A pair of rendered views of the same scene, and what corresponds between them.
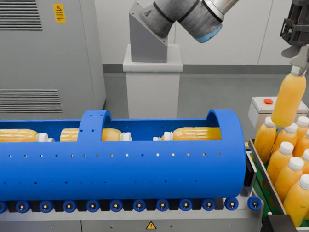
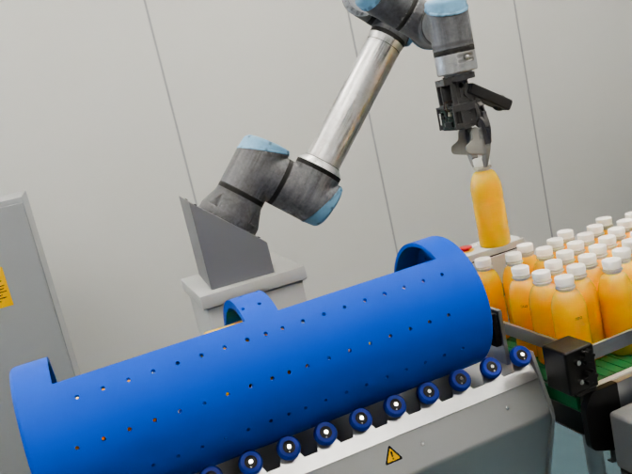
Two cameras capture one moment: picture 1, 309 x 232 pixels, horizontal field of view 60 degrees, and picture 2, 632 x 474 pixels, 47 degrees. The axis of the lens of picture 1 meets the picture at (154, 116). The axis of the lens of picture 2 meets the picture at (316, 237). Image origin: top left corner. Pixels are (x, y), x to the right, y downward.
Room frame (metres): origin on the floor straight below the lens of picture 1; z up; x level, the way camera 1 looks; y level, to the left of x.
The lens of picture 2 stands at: (-0.69, 0.48, 1.58)
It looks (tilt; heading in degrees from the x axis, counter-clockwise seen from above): 11 degrees down; 341
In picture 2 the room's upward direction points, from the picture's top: 13 degrees counter-clockwise
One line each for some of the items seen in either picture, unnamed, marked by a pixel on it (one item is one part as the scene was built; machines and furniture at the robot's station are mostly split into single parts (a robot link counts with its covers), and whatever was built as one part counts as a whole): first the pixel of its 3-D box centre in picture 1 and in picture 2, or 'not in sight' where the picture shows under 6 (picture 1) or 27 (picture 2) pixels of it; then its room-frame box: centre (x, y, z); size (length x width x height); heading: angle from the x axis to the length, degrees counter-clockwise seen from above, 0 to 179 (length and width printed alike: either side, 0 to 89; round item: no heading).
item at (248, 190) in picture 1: (245, 173); (488, 333); (0.65, -0.32, 0.99); 0.10 x 0.02 x 0.12; 1
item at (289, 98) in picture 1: (289, 97); (488, 205); (0.75, -0.44, 1.24); 0.07 x 0.07 x 0.19
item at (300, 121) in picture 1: (303, 121); (525, 248); (0.82, -0.57, 1.09); 0.04 x 0.04 x 0.02
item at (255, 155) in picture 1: (266, 178); (519, 333); (0.65, -0.40, 0.96); 0.40 x 0.01 x 0.03; 1
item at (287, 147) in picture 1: (286, 147); (520, 271); (0.67, -0.44, 1.09); 0.04 x 0.04 x 0.02
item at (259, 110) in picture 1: (276, 112); (484, 262); (0.94, -0.52, 1.05); 0.20 x 0.10 x 0.10; 91
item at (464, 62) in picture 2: not in sight; (457, 64); (0.74, -0.42, 1.57); 0.10 x 0.09 x 0.05; 1
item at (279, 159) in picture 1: (278, 168); (528, 313); (0.67, -0.44, 0.99); 0.07 x 0.07 x 0.19
